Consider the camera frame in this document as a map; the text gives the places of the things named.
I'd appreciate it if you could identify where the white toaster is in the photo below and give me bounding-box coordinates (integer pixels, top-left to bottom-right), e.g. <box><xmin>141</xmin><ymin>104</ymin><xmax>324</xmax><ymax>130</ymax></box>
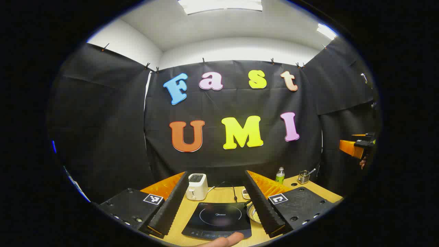
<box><xmin>186</xmin><ymin>173</ymin><xmax>209</xmax><ymax>201</ymax></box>

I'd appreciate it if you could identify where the black tripod stand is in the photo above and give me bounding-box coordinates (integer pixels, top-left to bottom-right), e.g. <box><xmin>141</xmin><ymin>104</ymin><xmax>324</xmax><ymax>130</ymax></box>
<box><xmin>360</xmin><ymin>73</ymin><xmax>378</xmax><ymax>110</ymax></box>

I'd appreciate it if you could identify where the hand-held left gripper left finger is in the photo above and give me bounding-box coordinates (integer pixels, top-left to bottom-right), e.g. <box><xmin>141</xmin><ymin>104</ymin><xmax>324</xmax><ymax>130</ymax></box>
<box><xmin>92</xmin><ymin>171</ymin><xmax>190</xmax><ymax>239</ymax></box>

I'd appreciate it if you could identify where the ceiling light panel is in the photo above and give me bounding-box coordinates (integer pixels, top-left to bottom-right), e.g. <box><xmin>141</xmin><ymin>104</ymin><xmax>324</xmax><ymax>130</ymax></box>
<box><xmin>177</xmin><ymin>0</ymin><xmax>263</xmax><ymax>15</ymax></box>
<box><xmin>316</xmin><ymin>23</ymin><xmax>338</xmax><ymax>40</ymax></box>

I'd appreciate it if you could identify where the black induction cooktop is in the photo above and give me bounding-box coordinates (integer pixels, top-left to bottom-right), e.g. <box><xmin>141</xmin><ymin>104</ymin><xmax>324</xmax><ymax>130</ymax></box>
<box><xmin>181</xmin><ymin>202</ymin><xmax>252</xmax><ymax>240</ymax></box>

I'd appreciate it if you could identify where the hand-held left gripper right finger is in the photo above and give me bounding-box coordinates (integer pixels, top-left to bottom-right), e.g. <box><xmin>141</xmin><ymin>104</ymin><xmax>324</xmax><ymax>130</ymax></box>
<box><xmin>243</xmin><ymin>170</ymin><xmax>344</xmax><ymax>239</ymax></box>

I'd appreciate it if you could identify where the black backdrop cloth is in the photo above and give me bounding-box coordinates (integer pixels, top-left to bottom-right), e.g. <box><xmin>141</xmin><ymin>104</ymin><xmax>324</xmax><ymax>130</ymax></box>
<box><xmin>46</xmin><ymin>36</ymin><xmax>381</xmax><ymax>204</ymax></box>

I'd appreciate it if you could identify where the black power cable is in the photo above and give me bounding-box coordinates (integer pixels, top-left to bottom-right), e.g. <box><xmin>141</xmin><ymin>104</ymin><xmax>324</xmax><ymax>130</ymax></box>
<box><xmin>207</xmin><ymin>181</ymin><xmax>239</xmax><ymax>203</ymax></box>

